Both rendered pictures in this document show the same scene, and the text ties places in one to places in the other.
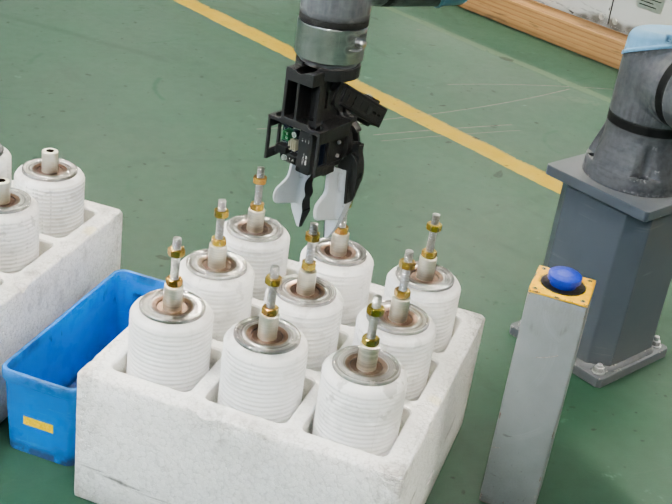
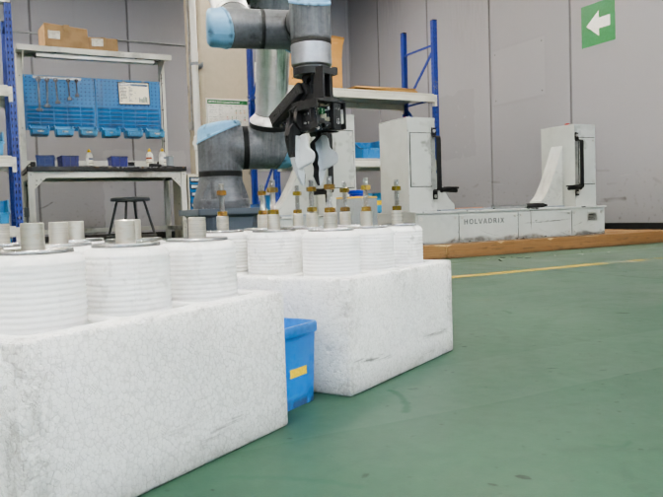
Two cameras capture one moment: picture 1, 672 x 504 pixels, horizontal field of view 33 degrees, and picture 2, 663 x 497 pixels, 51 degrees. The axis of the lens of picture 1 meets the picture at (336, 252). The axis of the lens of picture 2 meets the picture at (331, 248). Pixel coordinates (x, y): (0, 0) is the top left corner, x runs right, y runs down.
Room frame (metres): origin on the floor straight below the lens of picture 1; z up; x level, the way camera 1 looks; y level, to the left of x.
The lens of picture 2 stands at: (0.78, 1.27, 0.28)
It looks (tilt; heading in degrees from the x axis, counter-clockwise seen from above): 3 degrees down; 287
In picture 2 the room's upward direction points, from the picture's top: 2 degrees counter-clockwise
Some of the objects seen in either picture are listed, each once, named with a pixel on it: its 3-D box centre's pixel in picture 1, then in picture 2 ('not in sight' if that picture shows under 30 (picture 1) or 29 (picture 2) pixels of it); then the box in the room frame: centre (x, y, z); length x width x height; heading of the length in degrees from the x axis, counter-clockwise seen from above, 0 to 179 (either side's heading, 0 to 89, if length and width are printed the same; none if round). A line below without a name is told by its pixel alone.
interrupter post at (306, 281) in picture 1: (306, 281); (312, 221); (1.19, 0.03, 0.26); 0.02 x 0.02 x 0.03
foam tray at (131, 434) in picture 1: (290, 400); (315, 314); (1.19, 0.03, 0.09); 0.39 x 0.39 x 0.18; 74
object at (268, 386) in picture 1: (259, 402); (368, 278); (1.08, 0.06, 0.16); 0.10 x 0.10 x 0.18
